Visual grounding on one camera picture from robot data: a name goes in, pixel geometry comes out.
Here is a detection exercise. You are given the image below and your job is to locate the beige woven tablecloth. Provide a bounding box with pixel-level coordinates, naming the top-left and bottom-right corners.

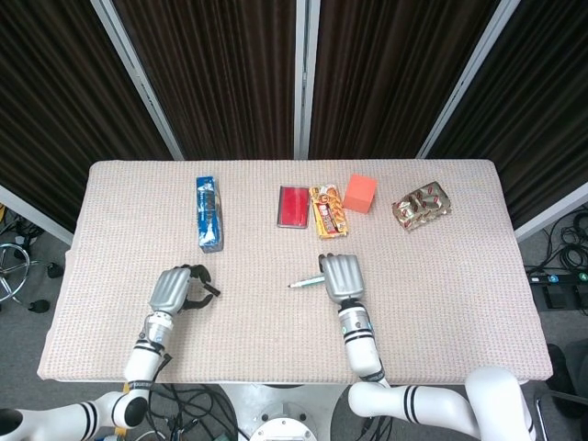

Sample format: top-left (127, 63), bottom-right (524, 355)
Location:
top-left (37, 159), bottom-right (554, 385)

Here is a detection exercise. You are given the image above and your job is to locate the grey partition frame post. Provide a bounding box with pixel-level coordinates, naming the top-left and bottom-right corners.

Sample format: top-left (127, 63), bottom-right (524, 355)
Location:
top-left (514, 181), bottom-right (588, 243)
top-left (416, 0), bottom-right (523, 160)
top-left (293, 0), bottom-right (322, 160)
top-left (90, 0), bottom-right (185, 161)
top-left (0, 183), bottom-right (74, 245)

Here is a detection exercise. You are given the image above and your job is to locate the black power strip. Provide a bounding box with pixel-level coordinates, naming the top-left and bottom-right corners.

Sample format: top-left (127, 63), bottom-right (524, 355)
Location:
top-left (526, 269), bottom-right (588, 287)

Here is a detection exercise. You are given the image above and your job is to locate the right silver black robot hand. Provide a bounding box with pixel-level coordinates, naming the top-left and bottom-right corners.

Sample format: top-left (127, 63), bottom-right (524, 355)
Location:
top-left (317, 253), bottom-right (366, 305)

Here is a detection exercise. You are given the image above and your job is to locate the black cable bundle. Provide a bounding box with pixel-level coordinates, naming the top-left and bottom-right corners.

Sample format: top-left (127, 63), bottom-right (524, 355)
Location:
top-left (146, 383), bottom-right (240, 441)
top-left (544, 206), bottom-right (588, 272)

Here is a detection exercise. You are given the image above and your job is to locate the red flat box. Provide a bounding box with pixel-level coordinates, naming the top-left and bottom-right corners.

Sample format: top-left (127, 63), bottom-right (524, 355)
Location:
top-left (276, 185), bottom-right (311, 230)

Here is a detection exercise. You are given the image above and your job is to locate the dark grey office chair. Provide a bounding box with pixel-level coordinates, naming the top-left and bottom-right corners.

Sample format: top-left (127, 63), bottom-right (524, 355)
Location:
top-left (546, 342), bottom-right (588, 392)

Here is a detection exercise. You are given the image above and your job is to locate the yellow snack bar package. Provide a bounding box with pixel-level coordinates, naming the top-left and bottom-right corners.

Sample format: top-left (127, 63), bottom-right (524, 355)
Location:
top-left (309, 184), bottom-right (350, 241)

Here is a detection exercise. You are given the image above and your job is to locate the chrome stool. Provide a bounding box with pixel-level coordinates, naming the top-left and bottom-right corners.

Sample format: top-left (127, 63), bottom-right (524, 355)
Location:
top-left (0, 242), bottom-right (64, 315)

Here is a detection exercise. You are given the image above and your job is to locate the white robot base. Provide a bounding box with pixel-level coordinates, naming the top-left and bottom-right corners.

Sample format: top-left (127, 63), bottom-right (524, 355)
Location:
top-left (215, 382), bottom-right (353, 441)

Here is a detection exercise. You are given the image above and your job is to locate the dark brown partition panel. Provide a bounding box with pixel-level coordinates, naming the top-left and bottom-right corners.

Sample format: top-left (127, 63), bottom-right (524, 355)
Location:
top-left (429, 0), bottom-right (588, 230)
top-left (112, 0), bottom-right (298, 161)
top-left (308, 0), bottom-right (502, 160)
top-left (0, 0), bottom-right (174, 233)

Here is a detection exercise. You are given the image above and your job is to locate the blue cardboard box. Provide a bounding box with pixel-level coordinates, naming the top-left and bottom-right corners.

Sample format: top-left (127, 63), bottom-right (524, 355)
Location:
top-left (195, 175), bottom-right (225, 254)

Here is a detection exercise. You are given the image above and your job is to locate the white green marker body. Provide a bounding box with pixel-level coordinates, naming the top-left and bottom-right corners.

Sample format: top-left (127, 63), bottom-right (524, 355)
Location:
top-left (288, 274), bottom-right (327, 290)

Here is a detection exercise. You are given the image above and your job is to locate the gold red snack bag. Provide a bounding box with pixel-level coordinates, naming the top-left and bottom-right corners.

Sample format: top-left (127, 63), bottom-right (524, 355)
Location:
top-left (391, 180), bottom-right (453, 233)

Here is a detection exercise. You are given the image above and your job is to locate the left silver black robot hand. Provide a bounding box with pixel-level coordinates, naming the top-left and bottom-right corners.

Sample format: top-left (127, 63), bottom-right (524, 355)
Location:
top-left (149, 264), bottom-right (222, 317)

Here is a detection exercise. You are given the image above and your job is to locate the orange cube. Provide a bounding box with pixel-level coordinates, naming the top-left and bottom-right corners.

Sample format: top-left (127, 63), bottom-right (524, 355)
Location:
top-left (342, 173), bottom-right (379, 215)

